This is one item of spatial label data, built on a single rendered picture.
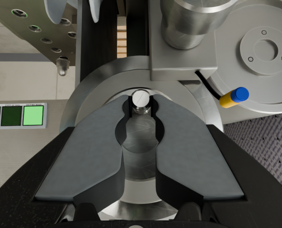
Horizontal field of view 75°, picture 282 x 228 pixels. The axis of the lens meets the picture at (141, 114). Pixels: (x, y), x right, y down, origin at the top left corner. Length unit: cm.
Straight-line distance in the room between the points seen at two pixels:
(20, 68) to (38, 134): 264
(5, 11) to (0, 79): 285
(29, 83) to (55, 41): 258
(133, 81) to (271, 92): 13
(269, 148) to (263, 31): 16
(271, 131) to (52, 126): 49
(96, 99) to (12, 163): 47
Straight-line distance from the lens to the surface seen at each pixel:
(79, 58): 20
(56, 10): 22
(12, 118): 61
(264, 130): 32
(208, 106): 18
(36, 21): 43
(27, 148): 59
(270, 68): 21
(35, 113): 57
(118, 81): 17
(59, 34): 46
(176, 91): 16
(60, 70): 56
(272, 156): 31
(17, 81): 314
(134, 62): 18
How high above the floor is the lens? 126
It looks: 8 degrees down
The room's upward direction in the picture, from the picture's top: 179 degrees clockwise
